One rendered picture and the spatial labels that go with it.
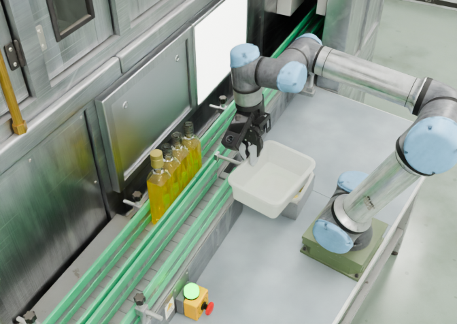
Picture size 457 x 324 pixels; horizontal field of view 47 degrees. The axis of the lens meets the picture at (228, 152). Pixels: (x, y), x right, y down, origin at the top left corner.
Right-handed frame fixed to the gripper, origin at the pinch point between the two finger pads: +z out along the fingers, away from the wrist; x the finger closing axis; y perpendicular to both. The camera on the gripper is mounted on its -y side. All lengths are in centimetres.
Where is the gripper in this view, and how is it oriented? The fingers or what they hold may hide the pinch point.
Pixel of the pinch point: (249, 163)
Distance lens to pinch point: 151.8
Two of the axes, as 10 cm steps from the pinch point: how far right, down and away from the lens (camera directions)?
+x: -8.3, -2.7, 4.8
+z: 1.0, 7.9, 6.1
